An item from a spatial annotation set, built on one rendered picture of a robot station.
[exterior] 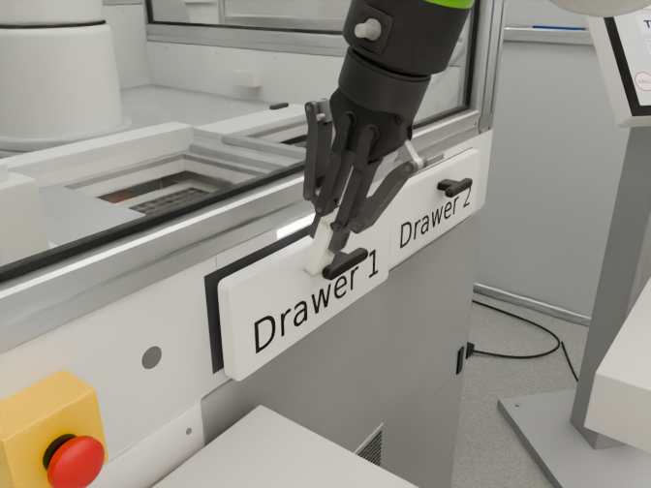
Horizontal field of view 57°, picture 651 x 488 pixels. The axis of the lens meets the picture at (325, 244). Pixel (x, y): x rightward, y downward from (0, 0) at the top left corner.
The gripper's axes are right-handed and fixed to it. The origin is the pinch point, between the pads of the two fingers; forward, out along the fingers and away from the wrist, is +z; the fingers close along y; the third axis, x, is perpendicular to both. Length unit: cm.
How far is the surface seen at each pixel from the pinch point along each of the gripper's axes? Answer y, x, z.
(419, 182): -3.3, 27.8, 2.6
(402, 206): -2.5, 23.1, 4.7
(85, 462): 3.3, -29.7, 4.8
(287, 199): -6.4, 0.6, -1.3
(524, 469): 36, 83, 87
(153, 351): -3.5, -18.1, 7.4
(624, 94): 8, 78, -9
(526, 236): -6, 170, 71
